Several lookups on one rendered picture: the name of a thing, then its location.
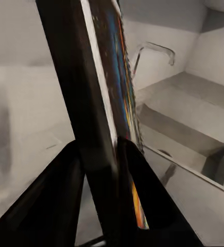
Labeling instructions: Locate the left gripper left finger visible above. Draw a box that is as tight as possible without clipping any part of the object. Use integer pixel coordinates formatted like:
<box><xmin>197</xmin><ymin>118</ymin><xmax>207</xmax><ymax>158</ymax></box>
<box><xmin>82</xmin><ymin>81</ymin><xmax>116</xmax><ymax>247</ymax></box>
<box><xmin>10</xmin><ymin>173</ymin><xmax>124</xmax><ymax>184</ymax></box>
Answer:
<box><xmin>0</xmin><ymin>140</ymin><xmax>85</xmax><ymax>247</ymax></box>

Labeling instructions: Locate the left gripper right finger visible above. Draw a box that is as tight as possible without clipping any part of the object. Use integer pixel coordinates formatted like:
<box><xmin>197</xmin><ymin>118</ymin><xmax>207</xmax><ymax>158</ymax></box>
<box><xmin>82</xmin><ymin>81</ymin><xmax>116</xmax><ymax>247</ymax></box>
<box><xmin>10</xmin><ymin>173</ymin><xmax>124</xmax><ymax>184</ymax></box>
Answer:
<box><xmin>117</xmin><ymin>137</ymin><xmax>204</xmax><ymax>247</ymax></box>

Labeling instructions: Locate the poster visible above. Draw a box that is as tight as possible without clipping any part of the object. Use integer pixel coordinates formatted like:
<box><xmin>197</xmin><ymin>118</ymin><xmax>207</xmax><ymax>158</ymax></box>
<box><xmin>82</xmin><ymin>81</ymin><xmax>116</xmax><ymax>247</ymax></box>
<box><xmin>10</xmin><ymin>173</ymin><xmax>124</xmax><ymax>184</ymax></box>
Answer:
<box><xmin>36</xmin><ymin>0</ymin><xmax>149</xmax><ymax>247</ymax></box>

